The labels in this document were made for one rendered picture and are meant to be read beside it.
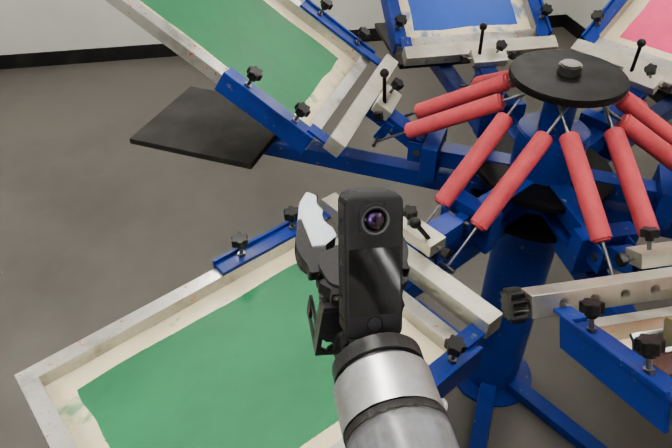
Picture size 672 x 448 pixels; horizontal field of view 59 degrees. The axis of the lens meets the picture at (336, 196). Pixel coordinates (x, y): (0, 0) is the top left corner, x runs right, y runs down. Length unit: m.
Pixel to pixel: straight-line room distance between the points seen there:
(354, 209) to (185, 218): 2.86
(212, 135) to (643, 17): 1.62
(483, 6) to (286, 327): 1.55
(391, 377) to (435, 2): 2.09
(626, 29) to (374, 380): 2.19
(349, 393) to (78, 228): 3.01
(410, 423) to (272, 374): 0.95
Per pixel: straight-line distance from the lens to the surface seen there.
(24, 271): 3.25
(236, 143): 2.04
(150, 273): 3.00
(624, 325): 1.32
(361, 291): 0.45
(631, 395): 1.13
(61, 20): 5.06
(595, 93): 1.67
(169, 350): 1.42
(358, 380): 0.43
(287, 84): 1.85
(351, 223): 0.44
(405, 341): 0.46
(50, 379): 1.45
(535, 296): 1.28
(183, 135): 2.12
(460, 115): 1.73
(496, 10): 2.49
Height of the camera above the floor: 2.04
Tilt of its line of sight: 38 degrees down
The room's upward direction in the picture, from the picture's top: straight up
